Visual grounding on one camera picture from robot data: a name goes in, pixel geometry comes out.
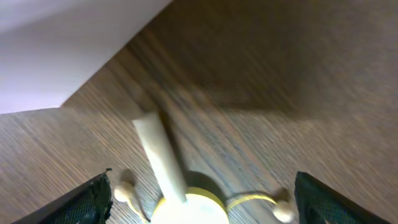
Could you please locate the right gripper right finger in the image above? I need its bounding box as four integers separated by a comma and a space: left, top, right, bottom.
294, 172, 389, 224

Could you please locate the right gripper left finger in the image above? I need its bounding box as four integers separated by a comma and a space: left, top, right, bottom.
12, 168, 113, 224

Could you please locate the yellow wooden rattle drum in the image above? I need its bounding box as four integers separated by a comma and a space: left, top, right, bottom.
114, 113, 295, 224

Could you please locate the pink cardboard box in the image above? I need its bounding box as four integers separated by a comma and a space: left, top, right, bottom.
1, 0, 170, 113

